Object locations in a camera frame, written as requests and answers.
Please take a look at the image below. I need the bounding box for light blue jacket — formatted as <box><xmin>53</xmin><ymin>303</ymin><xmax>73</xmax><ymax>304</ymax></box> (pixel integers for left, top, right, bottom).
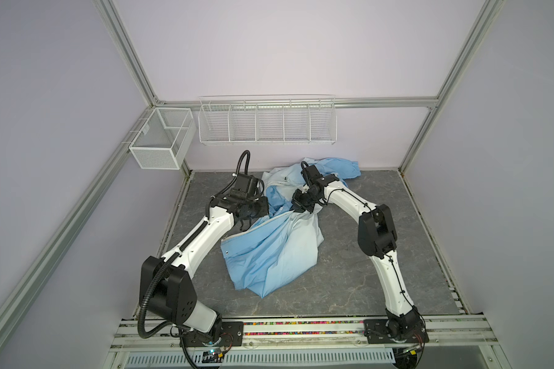
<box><xmin>220</xmin><ymin>157</ymin><xmax>362</xmax><ymax>299</ymax></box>

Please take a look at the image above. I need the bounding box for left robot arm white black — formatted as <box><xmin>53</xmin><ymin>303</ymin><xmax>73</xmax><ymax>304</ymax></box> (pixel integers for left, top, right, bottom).
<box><xmin>137</xmin><ymin>150</ymin><xmax>269</xmax><ymax>343</ymax></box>

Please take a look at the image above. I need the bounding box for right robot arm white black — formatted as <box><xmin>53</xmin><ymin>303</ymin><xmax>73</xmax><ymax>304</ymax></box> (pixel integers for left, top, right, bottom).
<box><xmin>292</xmin><ymin>161</ymin><xmax>429</xmax><ymax>344</ymax></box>

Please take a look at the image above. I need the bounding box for small white mesh basket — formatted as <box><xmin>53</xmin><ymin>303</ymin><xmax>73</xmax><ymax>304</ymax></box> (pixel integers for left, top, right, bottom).
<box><xmin>129</xmin><ymin>108</ymin><xmax>196</xmax><ymax>170</ymax></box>

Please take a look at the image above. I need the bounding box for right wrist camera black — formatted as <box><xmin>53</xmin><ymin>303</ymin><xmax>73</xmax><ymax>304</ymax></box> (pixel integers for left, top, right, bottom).
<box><xmin>302</xmin><ymin>165</ymin><xmax>323</xmax><ymax>186</ymax></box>

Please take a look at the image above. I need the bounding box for long white wire basket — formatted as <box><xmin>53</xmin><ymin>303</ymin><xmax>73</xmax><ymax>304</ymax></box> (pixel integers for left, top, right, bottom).
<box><xmin>199</xmin><ymin>95</ymin><xmax>338</xmax><ymax>145</ymax></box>

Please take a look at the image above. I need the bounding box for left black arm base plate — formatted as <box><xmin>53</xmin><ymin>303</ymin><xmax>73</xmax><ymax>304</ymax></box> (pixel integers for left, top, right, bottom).
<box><xmin>183</xmin><ymin>321</ymin><xmax>244</xmax><ymax>347</ymax></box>

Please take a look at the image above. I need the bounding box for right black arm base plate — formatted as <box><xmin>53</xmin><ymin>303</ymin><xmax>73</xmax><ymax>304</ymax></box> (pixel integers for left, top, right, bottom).
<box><xmin>363</xmin><ymin>319</ymin><xmax>429</xmax><ymax>344</ymax></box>

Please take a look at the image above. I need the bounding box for white slotted cable duct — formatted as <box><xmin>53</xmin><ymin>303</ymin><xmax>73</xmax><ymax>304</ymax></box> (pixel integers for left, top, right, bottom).
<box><xmin>123</xmin><ymin>348</ymin><xmax>396</xmax><ymax>368</ymax></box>

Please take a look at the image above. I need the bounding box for aluminium front rail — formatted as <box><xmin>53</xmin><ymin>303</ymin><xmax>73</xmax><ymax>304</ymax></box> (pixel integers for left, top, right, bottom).
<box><xmin>110</xmin><ymin>315</ymin><xmax>499</xmax><ymax>352</ymax></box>

